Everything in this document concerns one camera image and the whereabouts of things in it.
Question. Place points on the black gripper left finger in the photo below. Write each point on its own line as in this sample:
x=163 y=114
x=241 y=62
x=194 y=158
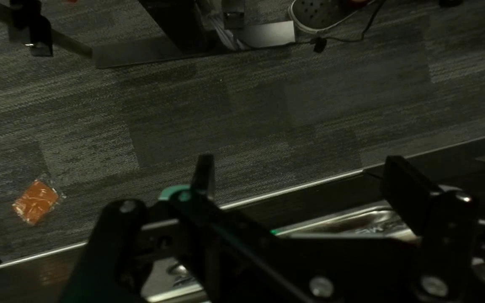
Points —
x=227 y=253

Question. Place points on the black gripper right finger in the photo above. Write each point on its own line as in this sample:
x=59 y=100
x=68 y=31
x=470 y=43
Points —
x=446 y=225

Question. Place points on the orange plastic packet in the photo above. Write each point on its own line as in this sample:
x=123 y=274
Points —
x=37 y=201

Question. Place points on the black stand leg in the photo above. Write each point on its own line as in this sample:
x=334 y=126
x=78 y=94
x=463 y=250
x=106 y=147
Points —
x=29 y=26

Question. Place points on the open black drawer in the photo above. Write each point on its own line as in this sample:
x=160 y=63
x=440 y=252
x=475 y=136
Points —
x=337 y=242

